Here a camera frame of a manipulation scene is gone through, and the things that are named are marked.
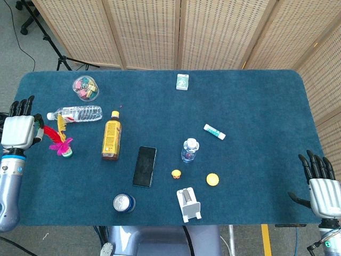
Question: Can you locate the clear jar of binder clips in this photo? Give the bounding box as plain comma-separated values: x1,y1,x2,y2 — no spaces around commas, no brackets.
72,75,100,102

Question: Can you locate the yellow label tea bottle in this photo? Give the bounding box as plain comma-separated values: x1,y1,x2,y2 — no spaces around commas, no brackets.
101,110,123,162

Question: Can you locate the white green glue stick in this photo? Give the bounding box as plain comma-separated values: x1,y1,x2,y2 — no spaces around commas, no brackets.
203,123,227,141

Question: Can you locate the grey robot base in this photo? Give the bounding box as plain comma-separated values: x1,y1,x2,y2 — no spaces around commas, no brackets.
100,225,223,256

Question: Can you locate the metal table leg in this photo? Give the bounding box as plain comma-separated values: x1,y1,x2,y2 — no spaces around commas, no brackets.
228,225,237,256

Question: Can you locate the clear purple label water bottle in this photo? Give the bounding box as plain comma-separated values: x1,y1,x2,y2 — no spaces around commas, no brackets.
181,138,200,164

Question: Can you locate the blue table cloth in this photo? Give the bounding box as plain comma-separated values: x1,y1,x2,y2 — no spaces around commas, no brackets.
14,69,324,227

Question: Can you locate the black floor cable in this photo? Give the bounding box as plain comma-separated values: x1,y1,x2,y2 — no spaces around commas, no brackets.
4,0,36,73

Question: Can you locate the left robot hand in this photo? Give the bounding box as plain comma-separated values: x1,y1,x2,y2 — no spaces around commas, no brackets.
1,95,45,157

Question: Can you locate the black office chair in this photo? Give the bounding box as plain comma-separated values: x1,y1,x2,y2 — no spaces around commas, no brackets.
15,0,41,36

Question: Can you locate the wicker folding screen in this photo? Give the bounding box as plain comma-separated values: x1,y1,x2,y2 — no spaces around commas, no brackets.
31,0,341,166

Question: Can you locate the black smartphone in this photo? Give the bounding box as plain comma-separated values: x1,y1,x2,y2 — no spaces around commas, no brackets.
132,146,158,189

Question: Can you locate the clear red label water bottle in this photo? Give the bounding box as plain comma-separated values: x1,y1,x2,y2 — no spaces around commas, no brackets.
46,105,103,124

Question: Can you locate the yellow bottle cap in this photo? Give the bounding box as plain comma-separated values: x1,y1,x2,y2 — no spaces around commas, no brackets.
206,173,221,186

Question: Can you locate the feather shuttlecock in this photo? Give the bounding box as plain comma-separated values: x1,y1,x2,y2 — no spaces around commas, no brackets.
42,114,74,159

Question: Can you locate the black tripod stand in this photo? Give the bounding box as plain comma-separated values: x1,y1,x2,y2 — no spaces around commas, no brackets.
22,0,101,71

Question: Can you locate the blue silver drink can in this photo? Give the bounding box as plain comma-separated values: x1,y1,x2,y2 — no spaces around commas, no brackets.
113,193,136,214

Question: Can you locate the small green white box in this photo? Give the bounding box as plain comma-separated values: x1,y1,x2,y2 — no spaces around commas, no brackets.
175,73,190,91

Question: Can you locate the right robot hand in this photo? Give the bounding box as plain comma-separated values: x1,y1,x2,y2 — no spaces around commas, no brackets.
287,149,341,220

